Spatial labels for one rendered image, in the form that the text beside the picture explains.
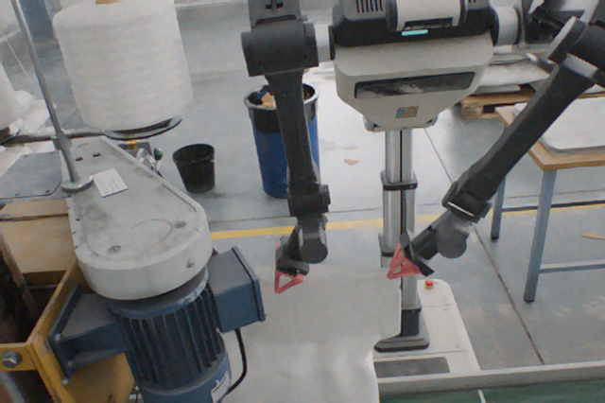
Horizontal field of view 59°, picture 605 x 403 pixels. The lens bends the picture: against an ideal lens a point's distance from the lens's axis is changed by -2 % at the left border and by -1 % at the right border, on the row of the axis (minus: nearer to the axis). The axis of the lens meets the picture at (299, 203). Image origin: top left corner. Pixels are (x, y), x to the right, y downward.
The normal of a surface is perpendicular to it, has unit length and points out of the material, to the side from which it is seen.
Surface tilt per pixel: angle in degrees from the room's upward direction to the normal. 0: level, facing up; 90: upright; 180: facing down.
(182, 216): 0
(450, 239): 79
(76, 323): 0
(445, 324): 0
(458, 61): 40
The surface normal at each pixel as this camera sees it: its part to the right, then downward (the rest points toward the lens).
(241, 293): 0.41, 0.44
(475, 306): -0.10, -0.85
